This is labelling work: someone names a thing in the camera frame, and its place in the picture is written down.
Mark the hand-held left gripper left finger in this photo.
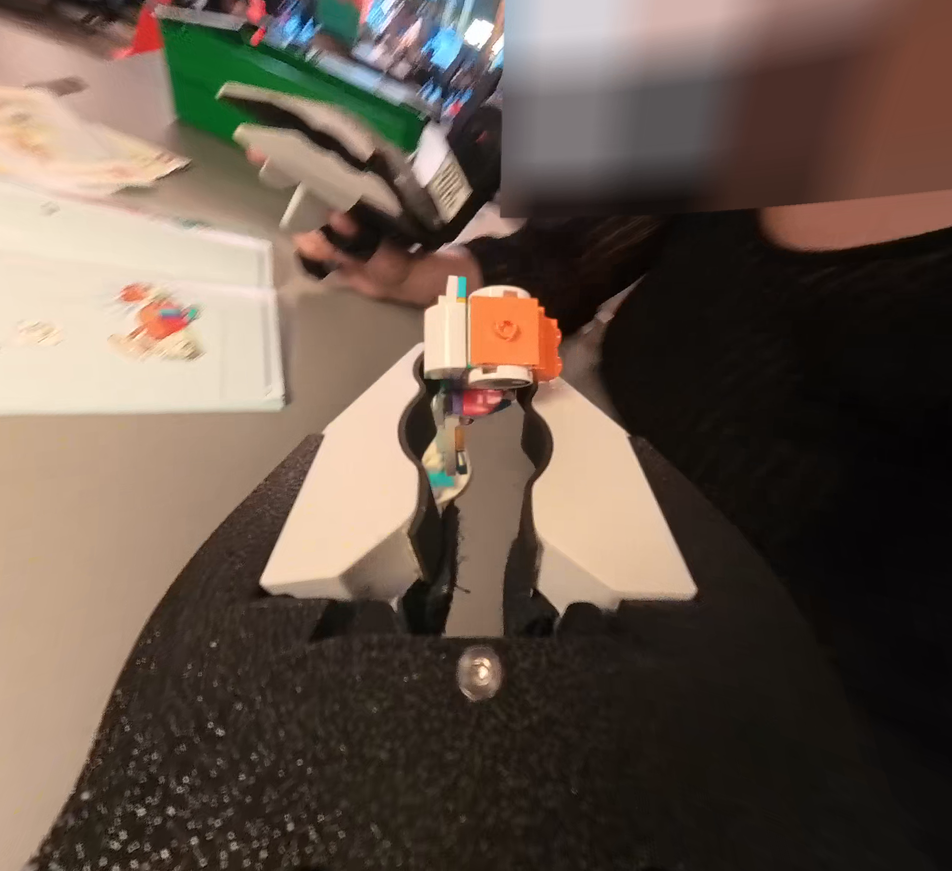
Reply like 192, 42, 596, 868
259, 349, 434, 603

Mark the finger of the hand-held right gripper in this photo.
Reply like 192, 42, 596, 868
214, 81, 388, 162
233, 122, 406, 232

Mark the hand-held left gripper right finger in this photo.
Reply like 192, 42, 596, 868
519, 382, 699, 603

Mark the orange lego seahorse figure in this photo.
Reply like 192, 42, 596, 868
422, 274, 564, 509

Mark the instruction booklet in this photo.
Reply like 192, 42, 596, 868
0, 84, 193, 201
0, 179, 287, 417

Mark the person's right forearm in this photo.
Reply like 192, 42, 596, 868
461, 213, 670, 337

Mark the person's right hand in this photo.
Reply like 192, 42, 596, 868
249, 150, 480, 305

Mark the green plastic bin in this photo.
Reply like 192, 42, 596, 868
158, 7, 432, 152

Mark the small folded leaflet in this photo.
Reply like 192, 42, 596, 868
97, 135, 193, 191

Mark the person's black top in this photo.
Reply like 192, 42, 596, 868
595, 209, 952, 871

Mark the closed instruction booklet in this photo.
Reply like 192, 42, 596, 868
0, 84, 193, 201

